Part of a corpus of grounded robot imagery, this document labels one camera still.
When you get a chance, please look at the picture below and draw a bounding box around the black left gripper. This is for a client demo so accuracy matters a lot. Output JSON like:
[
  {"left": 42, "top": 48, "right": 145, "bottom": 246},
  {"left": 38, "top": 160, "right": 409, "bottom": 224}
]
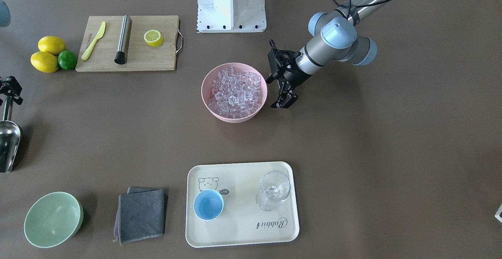
[{"left": 266, "top": 39, "right": 311, "bottom": 109}]

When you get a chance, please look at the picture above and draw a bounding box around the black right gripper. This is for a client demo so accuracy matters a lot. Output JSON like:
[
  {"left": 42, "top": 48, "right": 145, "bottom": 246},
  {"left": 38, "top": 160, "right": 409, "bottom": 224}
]
[{"left": 0, "top": 76, "right": 23, "bottom": 105}]

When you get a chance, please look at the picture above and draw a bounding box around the steel ice scoop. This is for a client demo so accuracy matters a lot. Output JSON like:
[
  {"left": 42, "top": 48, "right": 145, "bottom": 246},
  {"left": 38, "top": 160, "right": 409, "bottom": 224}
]
[{"left": 0, "top": 96, "right": 22, "bottom": 173}]

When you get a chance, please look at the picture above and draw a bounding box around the clear ice cubes pile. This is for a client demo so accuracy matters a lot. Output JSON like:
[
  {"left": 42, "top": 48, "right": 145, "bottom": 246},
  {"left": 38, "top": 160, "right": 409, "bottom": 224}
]
[{"left": 208, "top": 66, "right": 264, "bottom": 119}]

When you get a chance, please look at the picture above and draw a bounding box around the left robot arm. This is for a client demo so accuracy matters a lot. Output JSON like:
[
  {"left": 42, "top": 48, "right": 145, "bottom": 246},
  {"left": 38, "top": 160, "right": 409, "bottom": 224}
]
[{"left": 261, "top": 0, "right": 501, "bottom": 110}]

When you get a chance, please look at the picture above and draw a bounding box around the light blue cup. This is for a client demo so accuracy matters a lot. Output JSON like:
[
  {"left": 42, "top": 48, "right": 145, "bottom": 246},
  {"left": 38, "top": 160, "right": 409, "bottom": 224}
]
[{"left": 193, "top": 189, "right": 224, "bottom": 221}]

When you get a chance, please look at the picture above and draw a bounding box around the whole lemon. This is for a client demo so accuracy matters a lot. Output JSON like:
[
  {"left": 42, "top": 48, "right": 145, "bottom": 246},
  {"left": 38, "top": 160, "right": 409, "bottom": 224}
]
[
  {"left": 37, "top": 36, "right": 66, "bottom": 56},
  {"left": 30, "top": 51, "right": 60, "bottom": 73}
]

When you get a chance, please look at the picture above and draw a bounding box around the pink bowl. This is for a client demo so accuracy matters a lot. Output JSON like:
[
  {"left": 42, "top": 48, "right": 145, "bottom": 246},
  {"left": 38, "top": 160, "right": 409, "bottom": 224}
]
[{"left": 201, "top": 62, "right": 268, "bottom": 123}]

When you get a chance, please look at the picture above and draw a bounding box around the green lime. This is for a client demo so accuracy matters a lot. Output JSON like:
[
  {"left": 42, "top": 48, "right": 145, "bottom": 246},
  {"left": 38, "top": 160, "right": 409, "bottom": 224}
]
[{"left": 58, "top": 50, "right": 78, "bottom": 70}]

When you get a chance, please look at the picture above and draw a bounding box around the yellow plastic knife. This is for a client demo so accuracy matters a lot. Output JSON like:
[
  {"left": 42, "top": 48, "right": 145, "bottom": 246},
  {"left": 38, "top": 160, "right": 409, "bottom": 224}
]
[{"left": 81, "top": 21, "right": 106, "bottom": 61}]

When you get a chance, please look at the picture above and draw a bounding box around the clear wine glass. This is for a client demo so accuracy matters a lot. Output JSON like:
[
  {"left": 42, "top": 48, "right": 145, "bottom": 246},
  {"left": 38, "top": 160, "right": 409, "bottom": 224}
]
[{"left": 256, "top": 171, "right": 291, "bottom": 211}]

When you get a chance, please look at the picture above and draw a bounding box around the steel muddler black tip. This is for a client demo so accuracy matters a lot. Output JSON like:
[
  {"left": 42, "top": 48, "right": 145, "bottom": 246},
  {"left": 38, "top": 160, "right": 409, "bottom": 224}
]
[{"left": 114, "top": 15, "right": 132, "bottom": 65}]

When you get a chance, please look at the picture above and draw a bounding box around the bamboo cutting board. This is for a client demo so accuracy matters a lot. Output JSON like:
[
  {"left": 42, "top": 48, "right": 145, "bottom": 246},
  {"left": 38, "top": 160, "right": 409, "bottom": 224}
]
[{"left": 76, "top": 15, "right": 180, "bottom": 72}]

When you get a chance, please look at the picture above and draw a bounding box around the cream rabbit tray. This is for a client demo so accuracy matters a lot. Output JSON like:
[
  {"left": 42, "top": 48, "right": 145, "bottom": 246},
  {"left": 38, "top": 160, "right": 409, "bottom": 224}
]
[{"left": 186, "top": 161, "right": 300, "bottom": 248}]

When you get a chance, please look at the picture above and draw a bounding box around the mint green bowl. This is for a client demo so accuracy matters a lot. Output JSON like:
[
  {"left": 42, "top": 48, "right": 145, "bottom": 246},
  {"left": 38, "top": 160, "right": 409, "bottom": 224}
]
[{"left": 24, "top": 192, "right": 83, "bottom": 248}]

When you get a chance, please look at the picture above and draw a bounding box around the half lemon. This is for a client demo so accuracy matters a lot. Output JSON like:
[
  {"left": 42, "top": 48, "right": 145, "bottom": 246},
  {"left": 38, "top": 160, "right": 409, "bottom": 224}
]
[{"left": 144, "top": 30, "right": 164, "bottom": 47}]

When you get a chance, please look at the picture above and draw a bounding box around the grey folded cloth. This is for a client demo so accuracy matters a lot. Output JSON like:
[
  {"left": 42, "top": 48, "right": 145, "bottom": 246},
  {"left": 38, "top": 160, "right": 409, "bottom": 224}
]
[{"left": 114, "top": 187, "right": 166, "bottom": 245}]

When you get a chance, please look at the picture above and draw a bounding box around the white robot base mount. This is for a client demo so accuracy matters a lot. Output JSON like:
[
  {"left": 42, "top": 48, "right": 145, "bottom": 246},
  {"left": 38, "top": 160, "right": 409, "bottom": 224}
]
[{"left": 196, "top": 0, "right": 267, "bottom": 33}]

